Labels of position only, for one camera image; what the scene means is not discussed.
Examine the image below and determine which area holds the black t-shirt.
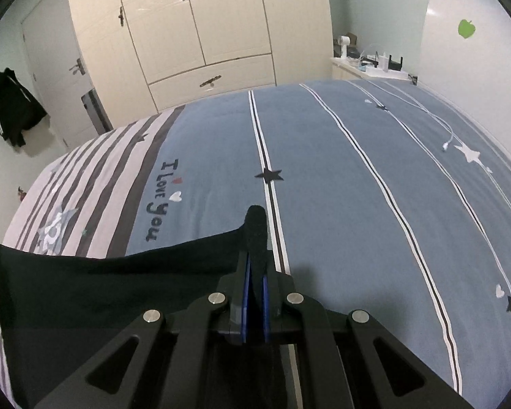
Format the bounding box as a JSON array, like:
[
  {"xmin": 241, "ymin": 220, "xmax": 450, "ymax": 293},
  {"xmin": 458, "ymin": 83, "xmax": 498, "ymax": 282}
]
[{"xmin": 0, "ymin": 206, "xmax": 268, "ymax": 408}]

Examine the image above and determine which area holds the silver suitcase on floor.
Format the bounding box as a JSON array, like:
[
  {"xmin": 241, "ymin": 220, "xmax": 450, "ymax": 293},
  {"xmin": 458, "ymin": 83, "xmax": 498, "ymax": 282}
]
[{"xmin": 81, "ymin": 88, "xmax": 113, "ymax": 135}]

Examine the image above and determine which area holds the white nightstand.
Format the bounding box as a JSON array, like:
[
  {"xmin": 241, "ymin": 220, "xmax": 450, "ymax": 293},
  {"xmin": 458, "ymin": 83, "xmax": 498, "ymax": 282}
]
[{"xmin": 330, "ymin": 57, "xmax": 413, "ymax": 82}]

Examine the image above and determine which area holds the white room door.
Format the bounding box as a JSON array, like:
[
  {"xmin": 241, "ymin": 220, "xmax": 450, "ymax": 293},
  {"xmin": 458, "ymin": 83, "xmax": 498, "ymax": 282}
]
[{"xmin": 22, "ymin": 0, "xmax": 99, "ymax": 149}]

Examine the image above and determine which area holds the cream wardrobe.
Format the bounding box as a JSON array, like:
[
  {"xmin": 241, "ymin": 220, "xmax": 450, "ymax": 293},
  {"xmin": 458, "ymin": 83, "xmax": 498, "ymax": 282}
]
[{"xmin": 68, "ymin": 0, "xmax": 333, "ymax": 126}]

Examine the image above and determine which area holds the small white desk fan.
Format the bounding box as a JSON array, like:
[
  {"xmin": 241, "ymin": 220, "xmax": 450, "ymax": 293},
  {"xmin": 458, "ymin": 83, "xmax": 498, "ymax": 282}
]
[{"xmin": 338, "ymin": 35, "xmax": 351, "ymax": 59}]

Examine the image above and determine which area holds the white headboard with apple stickers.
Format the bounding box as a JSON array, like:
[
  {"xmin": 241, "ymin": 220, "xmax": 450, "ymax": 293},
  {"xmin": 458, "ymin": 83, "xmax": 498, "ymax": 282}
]
[{"xmin": 418, "ymin": 0, "xmax": 511, "ymax": 160}]

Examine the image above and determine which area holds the white charging cable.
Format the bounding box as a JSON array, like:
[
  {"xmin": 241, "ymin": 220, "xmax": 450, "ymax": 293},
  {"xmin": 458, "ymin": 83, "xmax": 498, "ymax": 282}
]
[{"xmin": 357, "ymin": 44, "xmax": 455, "ymax": 153}]

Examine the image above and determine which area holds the black jacket hanging on wall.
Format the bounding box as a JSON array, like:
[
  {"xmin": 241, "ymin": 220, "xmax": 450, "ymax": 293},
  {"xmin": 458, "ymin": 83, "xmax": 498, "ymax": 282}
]
[{"xmin": 0, "ymin": 67, "xmax": 48, "ymax": 148}]

